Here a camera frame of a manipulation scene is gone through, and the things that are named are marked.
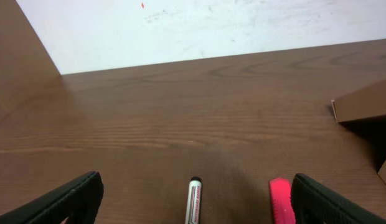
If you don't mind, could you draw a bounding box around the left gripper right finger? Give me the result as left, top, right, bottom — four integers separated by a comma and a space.
291, 173, 386, 224

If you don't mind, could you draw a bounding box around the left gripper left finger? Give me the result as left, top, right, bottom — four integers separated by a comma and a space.
0, 171, 104, 224

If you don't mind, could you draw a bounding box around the orange utility knife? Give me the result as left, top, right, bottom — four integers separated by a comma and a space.
269, 177, 296, 224

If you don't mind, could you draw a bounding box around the black whiteboard marker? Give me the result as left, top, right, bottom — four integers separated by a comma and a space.
184, 176, 202, 224

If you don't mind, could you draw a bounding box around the open cardboard box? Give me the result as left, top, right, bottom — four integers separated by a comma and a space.
329, 79, 386, 185

